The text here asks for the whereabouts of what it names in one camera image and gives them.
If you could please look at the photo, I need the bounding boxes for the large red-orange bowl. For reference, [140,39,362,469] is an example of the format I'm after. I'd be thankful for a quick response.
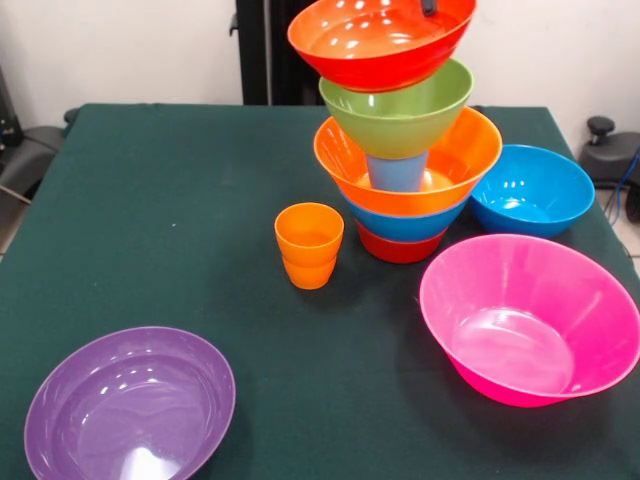
[287,0,478,94]

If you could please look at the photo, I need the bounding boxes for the small red bowl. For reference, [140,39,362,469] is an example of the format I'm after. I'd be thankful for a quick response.
[355,219,450,265]

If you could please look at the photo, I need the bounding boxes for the pink bowl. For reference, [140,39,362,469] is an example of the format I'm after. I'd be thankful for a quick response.
[418,233,640,408]

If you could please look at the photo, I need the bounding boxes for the dark green table cloth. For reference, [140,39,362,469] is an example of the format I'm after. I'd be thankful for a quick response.
[0,103,640,480]

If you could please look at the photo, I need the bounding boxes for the blue cable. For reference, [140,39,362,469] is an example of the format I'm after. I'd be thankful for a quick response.
[606,148,640,224]

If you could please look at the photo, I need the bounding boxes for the black equipment box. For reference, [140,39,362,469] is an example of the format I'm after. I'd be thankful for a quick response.
[0,67,22,149]

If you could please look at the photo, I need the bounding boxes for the black pedestal foot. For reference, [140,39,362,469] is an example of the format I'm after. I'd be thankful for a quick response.
[0,124,67,211]
[578,116,640,190]

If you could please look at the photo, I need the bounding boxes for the blue cup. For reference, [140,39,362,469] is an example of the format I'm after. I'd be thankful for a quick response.
[366,151,431,193]

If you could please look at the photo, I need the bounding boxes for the blue round bowl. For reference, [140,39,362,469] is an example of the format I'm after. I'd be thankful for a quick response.
[469,144,596,239]

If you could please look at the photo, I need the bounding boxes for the large orange bowl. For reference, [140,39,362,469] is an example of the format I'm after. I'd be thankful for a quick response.
[313,107,504,217]

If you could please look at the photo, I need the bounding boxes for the green bowl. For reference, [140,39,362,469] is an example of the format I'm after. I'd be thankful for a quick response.
[318,58,474,161]

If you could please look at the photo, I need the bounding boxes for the purple bowl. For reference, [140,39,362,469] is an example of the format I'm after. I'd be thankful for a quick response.
[23,326,237,480]

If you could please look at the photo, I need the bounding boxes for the orange cup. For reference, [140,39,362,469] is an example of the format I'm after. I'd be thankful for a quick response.
[273,202,345,269]
[281,254,338,291]

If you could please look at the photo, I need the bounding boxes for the blue cone-shaped bowl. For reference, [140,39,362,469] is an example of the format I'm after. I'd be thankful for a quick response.
[344,192,472,244]

